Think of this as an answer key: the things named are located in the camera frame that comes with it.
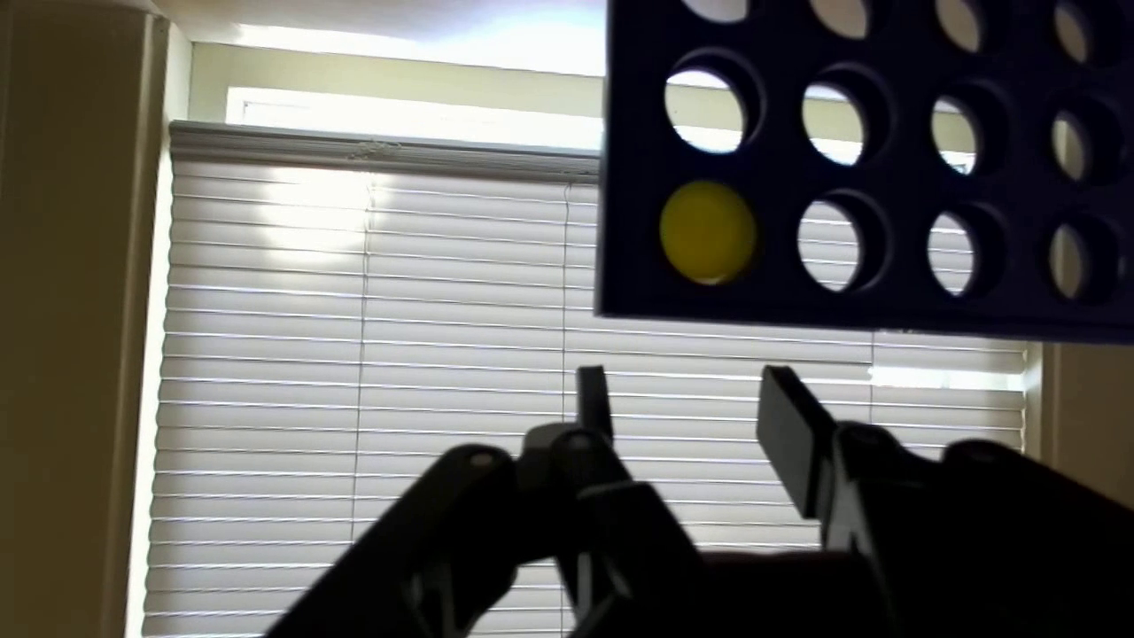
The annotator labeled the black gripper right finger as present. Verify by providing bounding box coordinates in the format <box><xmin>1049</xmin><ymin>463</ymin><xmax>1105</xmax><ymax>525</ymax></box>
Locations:
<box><xmin>754</xmin><ymin>362</ymin><xmax>1134</xmax><ymax>638</ymax></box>

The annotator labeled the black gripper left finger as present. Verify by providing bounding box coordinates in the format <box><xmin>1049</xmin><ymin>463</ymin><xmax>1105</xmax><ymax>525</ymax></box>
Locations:
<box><xmin>261</xmin><ymin>362</ymin><xmax>712</xmax><ymax>638</ymax></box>

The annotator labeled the yellow game chip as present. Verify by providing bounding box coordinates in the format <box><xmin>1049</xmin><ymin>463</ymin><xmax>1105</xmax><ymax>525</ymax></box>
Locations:
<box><xmin>655</xmin><ymin>177</ymin><xmax>762</xmax><ymax>292</ymax></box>

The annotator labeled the white window blind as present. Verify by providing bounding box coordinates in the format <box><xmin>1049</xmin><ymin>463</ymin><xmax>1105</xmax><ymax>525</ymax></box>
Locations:
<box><xmin>139</xmin><ymin>116</ymin><xmax>1046</xmax><ymax>638</ymax></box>

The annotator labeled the blue connect four frame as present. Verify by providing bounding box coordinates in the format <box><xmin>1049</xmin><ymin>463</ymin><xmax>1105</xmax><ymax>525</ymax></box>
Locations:
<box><xmin>596</xmin><ymin>0</ymin><xmax>1134</xmax><ymax>349</ymax></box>

